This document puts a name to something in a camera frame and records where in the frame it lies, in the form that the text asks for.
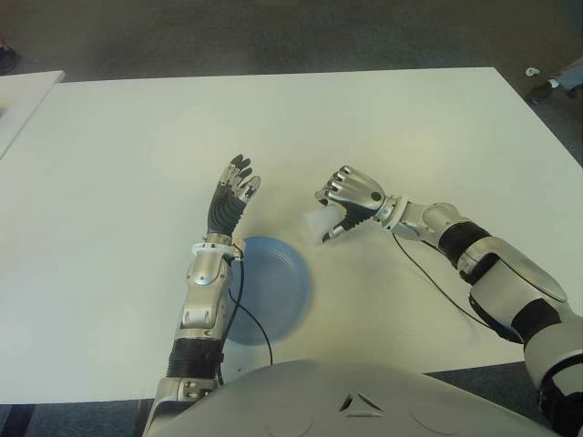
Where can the black shoe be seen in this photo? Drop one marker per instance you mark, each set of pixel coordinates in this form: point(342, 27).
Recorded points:
point(541, 93)

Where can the white charger block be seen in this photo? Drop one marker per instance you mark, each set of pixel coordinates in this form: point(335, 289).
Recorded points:
point(321, 223)

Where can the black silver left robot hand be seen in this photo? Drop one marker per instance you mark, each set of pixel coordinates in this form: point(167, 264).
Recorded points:
point(223, 214)

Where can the small white floor object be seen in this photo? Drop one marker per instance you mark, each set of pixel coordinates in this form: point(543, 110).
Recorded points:
point(531, 72)

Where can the person's blue jeans leg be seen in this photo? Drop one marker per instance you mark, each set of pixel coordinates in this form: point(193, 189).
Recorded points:
point(574, 77)

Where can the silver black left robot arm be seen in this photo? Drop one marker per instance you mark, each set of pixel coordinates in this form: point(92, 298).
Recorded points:
point(202, 296)

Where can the blue plastic plate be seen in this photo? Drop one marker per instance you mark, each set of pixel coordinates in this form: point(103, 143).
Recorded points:
point(282, 291)

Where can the white side table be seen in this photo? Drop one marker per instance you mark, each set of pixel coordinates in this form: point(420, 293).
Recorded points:
point(23, 95)

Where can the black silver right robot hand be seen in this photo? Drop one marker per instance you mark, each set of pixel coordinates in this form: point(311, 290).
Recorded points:
point(360, 191)

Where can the grey robot torso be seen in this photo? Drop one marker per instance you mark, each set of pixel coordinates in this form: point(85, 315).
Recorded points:
point(355, 400)

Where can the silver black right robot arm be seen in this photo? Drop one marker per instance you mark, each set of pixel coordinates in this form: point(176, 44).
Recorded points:
point(501, 273)

